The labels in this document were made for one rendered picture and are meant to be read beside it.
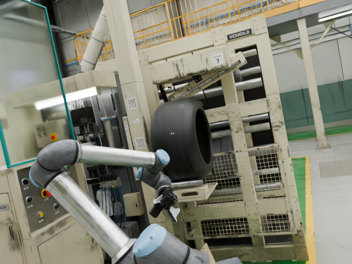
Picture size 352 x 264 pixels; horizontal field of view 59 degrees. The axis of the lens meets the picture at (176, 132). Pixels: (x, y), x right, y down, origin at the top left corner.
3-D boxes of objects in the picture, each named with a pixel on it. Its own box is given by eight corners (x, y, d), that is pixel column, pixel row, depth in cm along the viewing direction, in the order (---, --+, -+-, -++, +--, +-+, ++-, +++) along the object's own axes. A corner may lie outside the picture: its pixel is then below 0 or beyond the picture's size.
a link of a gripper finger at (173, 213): (183, 215, 153) (173, 201, 159) (174, 223, 154) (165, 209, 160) (186, 217, 155) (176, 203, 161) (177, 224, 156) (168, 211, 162)
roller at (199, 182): (156, 190, 215) (155, 184, 215) (158, 188, 219) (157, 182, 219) (205, 185, 203) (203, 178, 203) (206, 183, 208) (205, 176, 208)
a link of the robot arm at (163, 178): (151, 183, 187) (165, 191, 189) (152, 191, 175) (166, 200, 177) (160, 171, 186) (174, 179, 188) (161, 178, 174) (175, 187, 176)
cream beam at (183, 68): (152, 84, 243) (148, 66, 242) (163, 85, 266) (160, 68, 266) (228, 66, 223) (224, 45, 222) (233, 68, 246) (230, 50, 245)
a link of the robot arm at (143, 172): (146, 157, 178) (164, 168, 181) (136, 169, 184) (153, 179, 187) (142, 168, 171) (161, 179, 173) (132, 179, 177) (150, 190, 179)
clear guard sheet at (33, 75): (7, 168, 156) (-38, -22, 151) (75, 150, 207) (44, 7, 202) (9, 167, 155) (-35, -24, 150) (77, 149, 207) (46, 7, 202)
